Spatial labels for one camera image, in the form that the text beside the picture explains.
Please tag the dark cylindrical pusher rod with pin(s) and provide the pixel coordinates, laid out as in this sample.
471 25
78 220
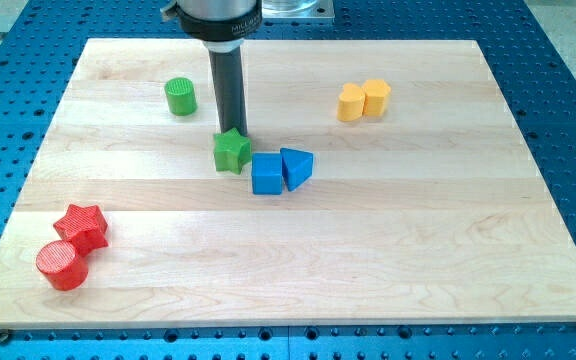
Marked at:
227 75

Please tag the green cylinder block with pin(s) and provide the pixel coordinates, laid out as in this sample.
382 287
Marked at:
180 96

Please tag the green star block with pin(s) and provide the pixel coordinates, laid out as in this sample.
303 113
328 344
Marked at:
232 151

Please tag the red star block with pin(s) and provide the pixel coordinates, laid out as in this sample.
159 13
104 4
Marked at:
84 227

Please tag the blue cube block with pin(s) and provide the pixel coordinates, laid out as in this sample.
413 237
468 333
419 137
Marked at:
267 178

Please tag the blue triangle block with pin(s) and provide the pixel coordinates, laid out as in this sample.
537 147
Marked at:
297 167

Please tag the yellow heart block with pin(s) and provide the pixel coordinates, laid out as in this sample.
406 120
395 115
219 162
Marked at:
350 102

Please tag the yellow pentagon block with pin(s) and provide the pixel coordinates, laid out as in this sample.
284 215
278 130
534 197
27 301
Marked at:
377 93

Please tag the light wooden board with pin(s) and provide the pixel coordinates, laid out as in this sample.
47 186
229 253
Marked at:
434 212

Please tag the red cylinder block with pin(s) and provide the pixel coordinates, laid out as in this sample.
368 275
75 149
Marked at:
63 267

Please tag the metal base plate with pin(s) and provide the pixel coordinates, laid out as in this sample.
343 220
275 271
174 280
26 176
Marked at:
299 11

